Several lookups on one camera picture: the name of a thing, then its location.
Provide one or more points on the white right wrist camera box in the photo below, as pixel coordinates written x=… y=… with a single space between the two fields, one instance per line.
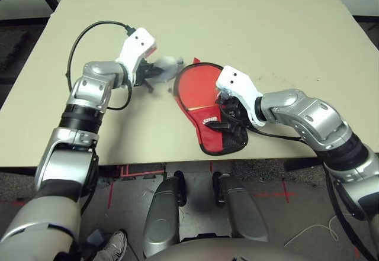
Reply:
x=240 y=86

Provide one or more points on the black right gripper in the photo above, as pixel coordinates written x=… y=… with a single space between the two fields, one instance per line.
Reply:
x=234 y=110

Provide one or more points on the red black paddle case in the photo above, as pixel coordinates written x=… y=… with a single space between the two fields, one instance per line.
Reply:
x=210 y=136

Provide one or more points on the white sneaker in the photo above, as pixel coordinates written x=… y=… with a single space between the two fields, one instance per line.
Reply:
x=115 y=246

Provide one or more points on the grey robot torso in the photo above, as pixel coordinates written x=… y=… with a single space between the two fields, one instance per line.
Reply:
x=231 y=252

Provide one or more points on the grey robot leg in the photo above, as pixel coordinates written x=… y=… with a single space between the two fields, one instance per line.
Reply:
x=244 y=210
x=163 y=213

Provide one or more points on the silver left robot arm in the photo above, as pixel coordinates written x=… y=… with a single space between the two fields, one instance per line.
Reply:
x=59 y=172

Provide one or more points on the grey right robot leg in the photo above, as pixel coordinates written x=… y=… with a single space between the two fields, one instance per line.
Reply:
x=244 y=210

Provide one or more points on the grey left robot leg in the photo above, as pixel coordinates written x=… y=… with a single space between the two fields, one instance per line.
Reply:
x=163 y=213

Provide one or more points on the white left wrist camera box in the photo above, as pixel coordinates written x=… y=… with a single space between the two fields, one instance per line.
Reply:
x=134 y=48

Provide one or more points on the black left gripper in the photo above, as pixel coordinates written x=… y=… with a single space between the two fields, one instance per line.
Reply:
x=143 y=71

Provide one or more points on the small grey floor box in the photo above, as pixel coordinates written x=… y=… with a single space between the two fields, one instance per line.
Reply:
x=95 y=237

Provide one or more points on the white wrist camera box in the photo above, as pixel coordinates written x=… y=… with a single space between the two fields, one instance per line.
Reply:
x=134 y=48
x=240 y=86

